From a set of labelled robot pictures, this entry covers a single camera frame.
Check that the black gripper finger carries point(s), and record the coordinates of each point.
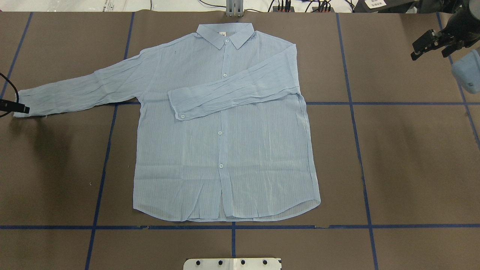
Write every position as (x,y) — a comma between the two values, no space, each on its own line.
(11,106)

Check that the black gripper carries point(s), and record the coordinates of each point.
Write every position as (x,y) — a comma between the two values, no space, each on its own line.
(458,33)

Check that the light blue button-up shirt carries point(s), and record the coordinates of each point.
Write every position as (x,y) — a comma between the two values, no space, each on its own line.
(223,132)

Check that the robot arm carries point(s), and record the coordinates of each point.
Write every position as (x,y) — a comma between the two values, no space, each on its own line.
(466,70)

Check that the white pedestal column with base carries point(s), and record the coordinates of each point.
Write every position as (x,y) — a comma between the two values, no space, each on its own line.
(233,264)

